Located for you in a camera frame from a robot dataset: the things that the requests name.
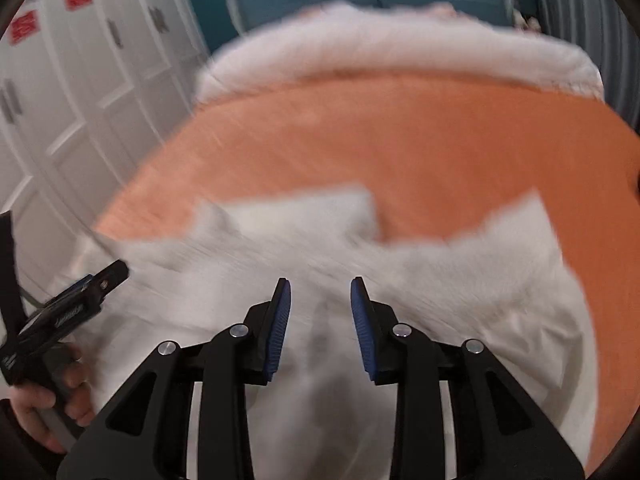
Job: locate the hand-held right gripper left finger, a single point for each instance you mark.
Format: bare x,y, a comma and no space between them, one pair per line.
277,330

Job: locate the pink fluffy cloth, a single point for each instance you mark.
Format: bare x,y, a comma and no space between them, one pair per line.
447,10

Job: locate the person's left hand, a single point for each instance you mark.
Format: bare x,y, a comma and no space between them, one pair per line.
32,410

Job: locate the pale pink duvet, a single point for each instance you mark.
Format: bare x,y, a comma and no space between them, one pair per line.
375,45

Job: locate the white quilted jacket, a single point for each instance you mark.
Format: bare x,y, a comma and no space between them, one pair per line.
450,320

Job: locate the orange fleece blanket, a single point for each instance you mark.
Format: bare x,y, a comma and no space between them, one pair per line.
400,150

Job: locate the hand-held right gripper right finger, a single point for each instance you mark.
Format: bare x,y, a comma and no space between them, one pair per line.
362,330

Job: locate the white panelled wardrobe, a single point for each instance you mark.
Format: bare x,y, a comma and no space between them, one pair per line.
75,110

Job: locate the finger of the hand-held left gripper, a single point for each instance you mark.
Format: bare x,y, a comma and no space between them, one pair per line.
107,280

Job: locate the grey curtain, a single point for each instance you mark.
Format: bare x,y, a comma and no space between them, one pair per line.
585,20

